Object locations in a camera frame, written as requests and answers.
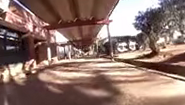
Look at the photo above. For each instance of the walkway canopy roof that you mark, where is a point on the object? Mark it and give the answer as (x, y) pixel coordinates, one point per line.
(75, 6)

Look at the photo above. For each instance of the concrete path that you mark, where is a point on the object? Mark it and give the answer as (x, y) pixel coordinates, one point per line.
(94, 88)

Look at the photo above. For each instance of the bare reddish dirt ground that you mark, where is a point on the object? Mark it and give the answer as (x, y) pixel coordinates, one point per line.
(177, 50)

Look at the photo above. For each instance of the white building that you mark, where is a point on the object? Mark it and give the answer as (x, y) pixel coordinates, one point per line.
(124, 45)

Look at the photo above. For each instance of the dark concrete kerb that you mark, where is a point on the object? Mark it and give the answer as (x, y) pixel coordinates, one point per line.
(169, 68)

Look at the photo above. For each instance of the red brick building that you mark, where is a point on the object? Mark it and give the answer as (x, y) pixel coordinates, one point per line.
(8, 38)

